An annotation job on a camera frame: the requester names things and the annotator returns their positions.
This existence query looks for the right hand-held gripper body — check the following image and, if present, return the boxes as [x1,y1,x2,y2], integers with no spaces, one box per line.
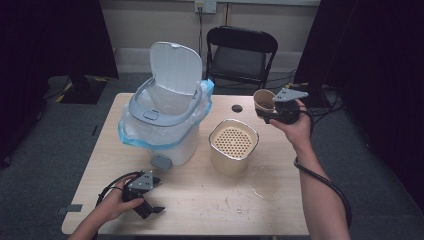
[272,87,309,126]

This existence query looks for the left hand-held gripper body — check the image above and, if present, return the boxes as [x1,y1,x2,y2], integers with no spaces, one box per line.
[121,170,156,203]

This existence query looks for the brown paper cup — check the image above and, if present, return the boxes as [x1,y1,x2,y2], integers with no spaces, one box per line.
[253,88,278,120]

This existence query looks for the person's right hand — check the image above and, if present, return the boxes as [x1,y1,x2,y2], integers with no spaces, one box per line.
[269,99,314,153]

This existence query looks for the person's left hand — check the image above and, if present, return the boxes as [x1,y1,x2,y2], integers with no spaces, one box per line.
[94,174,146,224]

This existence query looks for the clear blue-rimmed trash bag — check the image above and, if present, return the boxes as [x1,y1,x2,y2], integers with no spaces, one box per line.
[117,78,214,151]

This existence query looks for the cream bucket with strainer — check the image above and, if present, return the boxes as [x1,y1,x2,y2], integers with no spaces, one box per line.
[208,118,260,177]

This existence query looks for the black folding chair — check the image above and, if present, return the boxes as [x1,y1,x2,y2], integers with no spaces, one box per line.
[205,25,279,90]

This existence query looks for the grey tape strip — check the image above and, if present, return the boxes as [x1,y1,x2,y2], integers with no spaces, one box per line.
[56,203,84,215]

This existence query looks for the black curtain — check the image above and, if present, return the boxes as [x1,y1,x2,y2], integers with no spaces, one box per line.
[293,0,424,204]
[0,0,120,168]

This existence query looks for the white pedal trash can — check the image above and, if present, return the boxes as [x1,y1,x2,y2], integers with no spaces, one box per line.
[128,41,204,171]

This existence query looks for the black stand base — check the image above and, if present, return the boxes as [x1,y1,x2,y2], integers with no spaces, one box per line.
[59,75,108,105]

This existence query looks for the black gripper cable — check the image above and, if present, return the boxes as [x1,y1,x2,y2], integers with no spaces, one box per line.
[95,170,143,208]
[293,106,353,231]

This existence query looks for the black floor cables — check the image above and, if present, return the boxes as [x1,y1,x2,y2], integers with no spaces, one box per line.
[276,69,345,125]

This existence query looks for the black wall cable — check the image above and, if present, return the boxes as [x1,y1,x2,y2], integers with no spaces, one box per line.
[198,8,204,58]

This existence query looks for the white wall socket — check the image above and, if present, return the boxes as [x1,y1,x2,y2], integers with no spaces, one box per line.
[194,0,218,14]

